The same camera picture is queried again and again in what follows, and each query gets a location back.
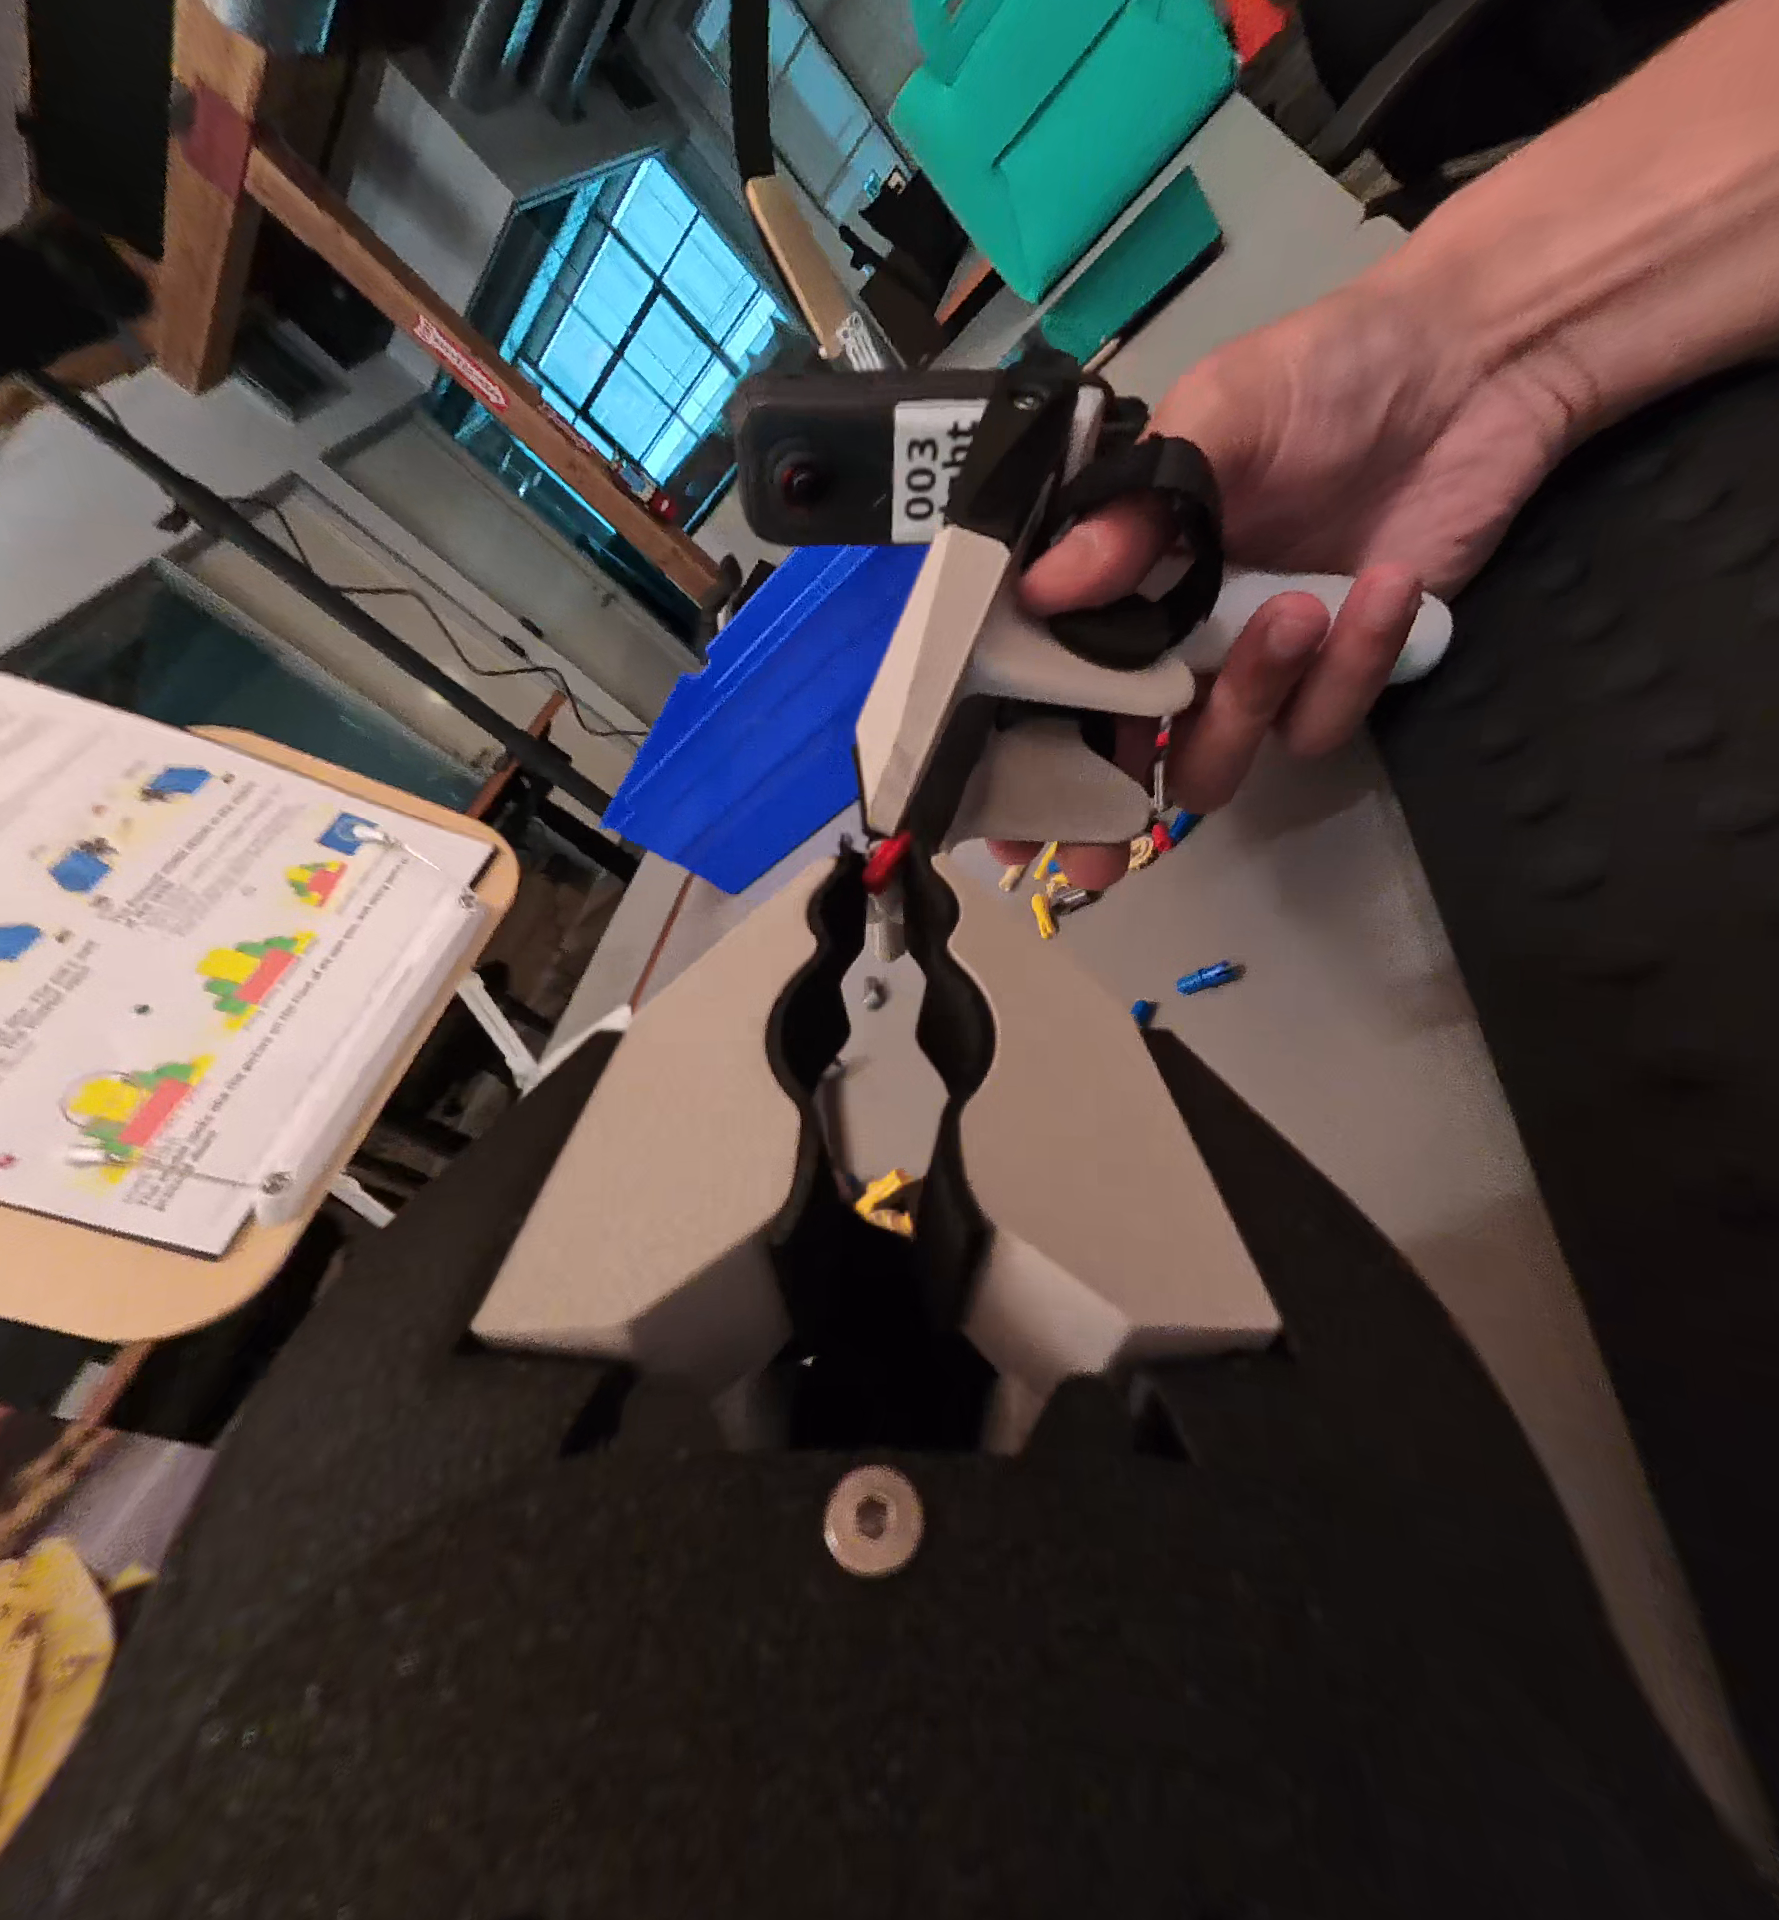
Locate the red lego pin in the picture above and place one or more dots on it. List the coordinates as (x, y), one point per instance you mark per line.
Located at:
(885, 862)

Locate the person's right forearm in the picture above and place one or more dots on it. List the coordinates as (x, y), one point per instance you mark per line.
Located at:
(1655, 194)

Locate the teal plastic crate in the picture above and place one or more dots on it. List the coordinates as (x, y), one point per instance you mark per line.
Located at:
(1055, 119)

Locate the grey three-branch lego connector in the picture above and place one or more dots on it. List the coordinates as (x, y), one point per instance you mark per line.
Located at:
(891, 931)

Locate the blue plastic bin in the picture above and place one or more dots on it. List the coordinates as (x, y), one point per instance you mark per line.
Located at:
(770, 705)

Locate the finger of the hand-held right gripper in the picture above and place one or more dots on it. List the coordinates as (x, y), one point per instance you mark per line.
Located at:
(928, 660)

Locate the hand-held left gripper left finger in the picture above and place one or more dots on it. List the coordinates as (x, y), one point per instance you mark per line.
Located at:
(633, 1184)

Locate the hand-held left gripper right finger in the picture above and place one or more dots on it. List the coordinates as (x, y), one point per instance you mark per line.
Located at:
(1130, 1184)

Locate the black metal rail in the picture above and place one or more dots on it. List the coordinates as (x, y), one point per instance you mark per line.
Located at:
(303, 585)

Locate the printed instruction sheet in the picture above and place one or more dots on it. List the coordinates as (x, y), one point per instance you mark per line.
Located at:
(155, 931)

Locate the wooden board desk stand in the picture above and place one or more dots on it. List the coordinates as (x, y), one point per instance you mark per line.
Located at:
(806, 270)

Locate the person's right hand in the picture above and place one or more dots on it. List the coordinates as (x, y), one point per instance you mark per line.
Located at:
(1354, 435)

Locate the small paned window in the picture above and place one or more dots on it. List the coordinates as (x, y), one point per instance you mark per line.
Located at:
(648, 316)

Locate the light wooden side table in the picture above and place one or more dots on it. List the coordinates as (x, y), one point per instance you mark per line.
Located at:
(123, 1288)

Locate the pile of colourful lego pieces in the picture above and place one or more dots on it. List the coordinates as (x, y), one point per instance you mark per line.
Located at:
(1055, 878)

